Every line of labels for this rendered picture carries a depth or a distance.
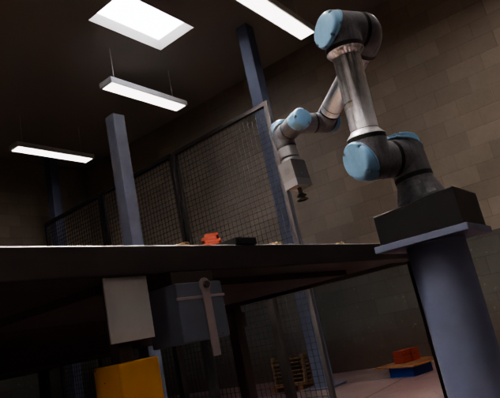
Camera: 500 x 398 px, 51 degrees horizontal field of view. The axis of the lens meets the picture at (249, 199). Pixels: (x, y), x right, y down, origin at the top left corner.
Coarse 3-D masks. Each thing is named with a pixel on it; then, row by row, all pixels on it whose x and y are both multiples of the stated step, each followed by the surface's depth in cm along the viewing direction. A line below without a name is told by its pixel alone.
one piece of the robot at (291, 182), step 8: (288, 160) 191; (296, 160) 193; (304, 160) 197; (280, 168) 194; (288, 168) 191; (296, 168) 191; (304, 168) 194; (288, 176) 191; (296, 176) 189; (304, 176) 192; (288, 184) 191; (296, 184) 188; (304, 184) 190
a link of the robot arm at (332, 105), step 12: (372, 24) 161; (372, 36) 162; (372, 48) 167; (372, 60) 173; (336, 84) 182; (336, 96) 184; (324, 108) 189; (336, 108) 187; (324, 120) 191; (336, 120) 195; (324, 132) 196
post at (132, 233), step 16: (112, 128) 374; (112, 144) 373; (128, 144) 377; (112, 160) 371; (128, 160) 372; (128, 176) 367; (128, 192) 363; (128, 208) 358; (128, 224) 355; (128, 240) 354; (144, 352) 337; (160, 368) 337
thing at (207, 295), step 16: (176, 272) 109; (192, 272) 112; (208, 272) 116; (160, 288) 108; (176, 288) 105; (192, 288) 108; (208, 288) 111; (160, 304) 108; (176, 304) 105; (192, 304) 107; (208, 304) 110; (160, 320) 107; (176, 320) 104; (192, 320) 106; (208, 320) 108; (224, 320) 113; (160, 336) 107; (176, 336) 104; (192, 336) 104; (208, 336) 108
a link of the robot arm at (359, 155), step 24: (336, 24) 155; (360, 24) 159; (336, 48) 157; (360, 48) 158; (336, 72) 160; (360, 72) 156; (360, 96) 155; (360, 120) 154; (360, 144) 151; (384, 144) 152; (360, 168) 152; (384, 168) 152
